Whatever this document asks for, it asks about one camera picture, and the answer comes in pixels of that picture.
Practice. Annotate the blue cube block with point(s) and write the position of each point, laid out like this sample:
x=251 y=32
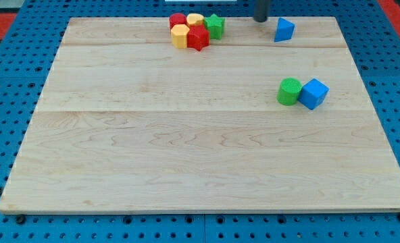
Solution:
x=313 y=94

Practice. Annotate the green star block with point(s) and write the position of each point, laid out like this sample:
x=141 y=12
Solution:
x=215 y=25

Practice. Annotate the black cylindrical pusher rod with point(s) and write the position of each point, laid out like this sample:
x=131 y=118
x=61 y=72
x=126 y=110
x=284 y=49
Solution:
x=261 y=10

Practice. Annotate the red star block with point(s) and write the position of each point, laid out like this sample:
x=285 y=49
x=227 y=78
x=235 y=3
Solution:
x=198 y=37

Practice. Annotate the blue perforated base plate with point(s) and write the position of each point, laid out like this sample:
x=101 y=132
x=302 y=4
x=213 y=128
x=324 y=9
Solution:
x=26 y=54

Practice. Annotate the blue triangle block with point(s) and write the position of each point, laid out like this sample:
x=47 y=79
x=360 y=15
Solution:
x=284 y=30

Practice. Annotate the yellow hexagon block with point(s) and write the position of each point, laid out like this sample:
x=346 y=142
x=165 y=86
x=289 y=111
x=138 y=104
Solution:
x=179 y=35

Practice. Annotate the yellow cylinder block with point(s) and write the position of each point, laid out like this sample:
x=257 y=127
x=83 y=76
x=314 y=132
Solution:
x=194 y=19

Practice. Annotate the wooden board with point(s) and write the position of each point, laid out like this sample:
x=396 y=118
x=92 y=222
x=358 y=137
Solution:
x=127 y=124

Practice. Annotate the red cylinder block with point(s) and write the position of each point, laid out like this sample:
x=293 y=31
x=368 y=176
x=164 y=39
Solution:
x=177 y=19

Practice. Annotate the green cylinder block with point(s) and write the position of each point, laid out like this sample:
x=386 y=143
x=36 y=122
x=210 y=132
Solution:
x=288 y=92

